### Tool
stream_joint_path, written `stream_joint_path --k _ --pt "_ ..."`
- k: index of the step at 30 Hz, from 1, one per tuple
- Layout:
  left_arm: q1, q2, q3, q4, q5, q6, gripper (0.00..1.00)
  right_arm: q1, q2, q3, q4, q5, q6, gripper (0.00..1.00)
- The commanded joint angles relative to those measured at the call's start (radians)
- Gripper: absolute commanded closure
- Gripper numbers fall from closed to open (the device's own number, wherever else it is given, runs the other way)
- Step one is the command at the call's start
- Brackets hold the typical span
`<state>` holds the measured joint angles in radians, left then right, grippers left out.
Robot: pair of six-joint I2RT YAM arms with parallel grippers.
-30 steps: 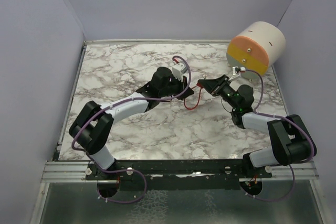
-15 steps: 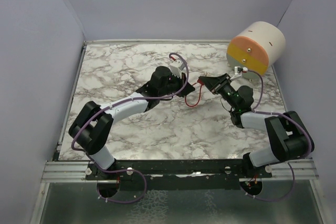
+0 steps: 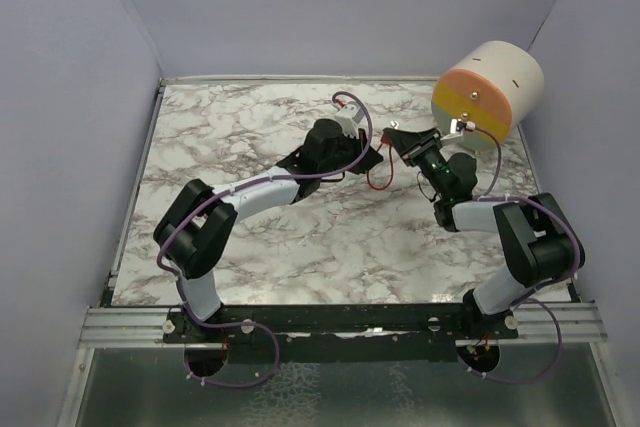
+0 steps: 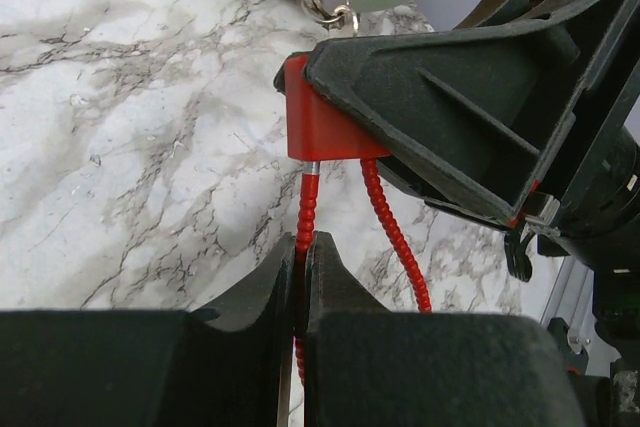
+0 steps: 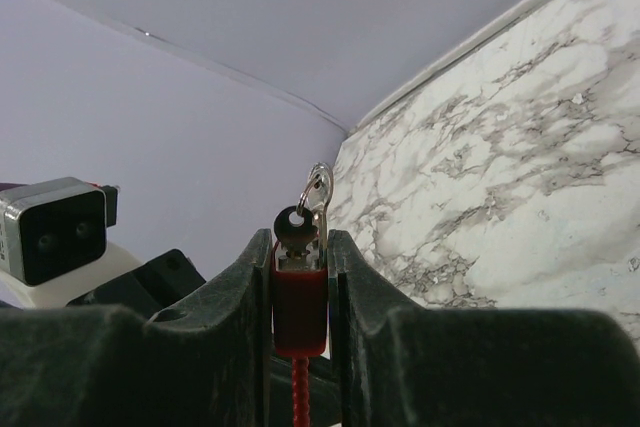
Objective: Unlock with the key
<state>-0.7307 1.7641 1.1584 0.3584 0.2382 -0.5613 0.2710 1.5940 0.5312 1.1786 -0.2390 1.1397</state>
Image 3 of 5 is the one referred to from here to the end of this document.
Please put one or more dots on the red padlock with cable shackle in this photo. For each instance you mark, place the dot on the red padlock with cable shackle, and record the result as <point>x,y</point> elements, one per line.
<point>387,160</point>

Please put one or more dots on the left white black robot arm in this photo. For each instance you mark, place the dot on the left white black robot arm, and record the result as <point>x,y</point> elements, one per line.
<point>193,233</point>

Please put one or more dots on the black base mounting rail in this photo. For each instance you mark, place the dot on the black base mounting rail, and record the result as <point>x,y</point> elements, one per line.
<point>336,333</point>

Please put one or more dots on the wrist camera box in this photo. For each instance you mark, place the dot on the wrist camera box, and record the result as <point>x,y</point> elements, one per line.
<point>458,128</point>
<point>348,115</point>

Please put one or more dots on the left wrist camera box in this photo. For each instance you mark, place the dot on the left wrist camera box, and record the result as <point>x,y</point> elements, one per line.
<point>348,115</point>

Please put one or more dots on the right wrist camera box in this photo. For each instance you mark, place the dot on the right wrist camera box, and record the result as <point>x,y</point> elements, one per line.
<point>458,128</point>

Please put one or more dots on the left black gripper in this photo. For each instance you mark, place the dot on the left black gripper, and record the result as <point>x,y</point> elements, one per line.
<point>367,161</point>

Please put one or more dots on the cylinder with striped face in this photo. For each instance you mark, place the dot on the cylinder with striped face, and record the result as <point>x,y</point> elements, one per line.
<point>494,87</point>

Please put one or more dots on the aluminium frame extrusion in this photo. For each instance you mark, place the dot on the aluminium frame extrusion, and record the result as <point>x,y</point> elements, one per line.
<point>123,328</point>

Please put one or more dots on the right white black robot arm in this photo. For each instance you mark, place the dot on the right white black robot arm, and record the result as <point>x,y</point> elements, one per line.
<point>540,248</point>

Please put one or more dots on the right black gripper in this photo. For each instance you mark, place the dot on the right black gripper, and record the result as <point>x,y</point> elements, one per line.
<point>410,145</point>

